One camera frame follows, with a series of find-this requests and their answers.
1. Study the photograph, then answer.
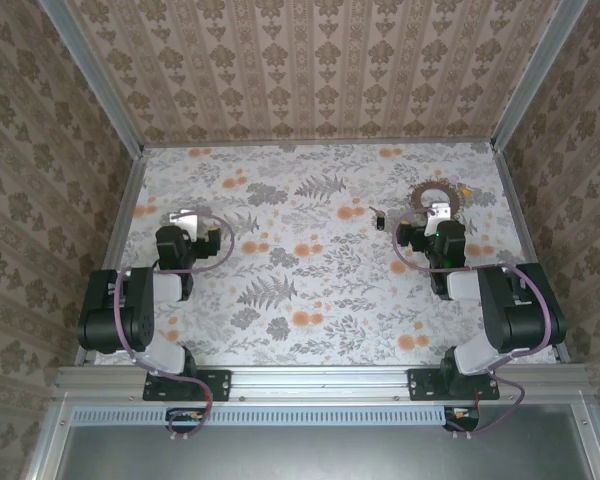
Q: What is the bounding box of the silver metal panel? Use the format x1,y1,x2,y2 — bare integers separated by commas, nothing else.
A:
24,392,600,480

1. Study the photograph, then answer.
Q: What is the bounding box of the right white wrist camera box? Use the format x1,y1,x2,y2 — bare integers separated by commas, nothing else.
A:
429,199,454,224

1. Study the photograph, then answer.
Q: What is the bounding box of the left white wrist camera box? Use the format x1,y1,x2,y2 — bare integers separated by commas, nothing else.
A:
169,209,204,240

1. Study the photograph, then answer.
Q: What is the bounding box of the floral patterned table cover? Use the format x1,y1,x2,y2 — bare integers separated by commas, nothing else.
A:
92,142,561,369

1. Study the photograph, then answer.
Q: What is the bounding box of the grey slotted cable duct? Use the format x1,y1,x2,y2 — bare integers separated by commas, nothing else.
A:
72,404,449,427

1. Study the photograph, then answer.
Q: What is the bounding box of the black-headed key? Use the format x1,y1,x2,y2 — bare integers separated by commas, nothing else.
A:
368,204,389,232

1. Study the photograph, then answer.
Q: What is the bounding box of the aluminium frame post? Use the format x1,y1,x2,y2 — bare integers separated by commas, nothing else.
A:
38,0,146,157
490,0,592,151

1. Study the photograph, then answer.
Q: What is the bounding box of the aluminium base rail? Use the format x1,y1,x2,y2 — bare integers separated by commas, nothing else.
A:
54,363,600,402

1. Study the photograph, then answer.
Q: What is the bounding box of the brown keyring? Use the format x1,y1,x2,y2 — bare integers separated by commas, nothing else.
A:
408,169,474,221

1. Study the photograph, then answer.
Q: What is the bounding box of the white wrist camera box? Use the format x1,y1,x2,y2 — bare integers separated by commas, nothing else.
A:
169,209,204,240
429,199,454,224

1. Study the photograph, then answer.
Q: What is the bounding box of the aluminium table side rail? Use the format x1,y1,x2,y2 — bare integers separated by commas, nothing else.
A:
73,149,149,366
492,144,571,364

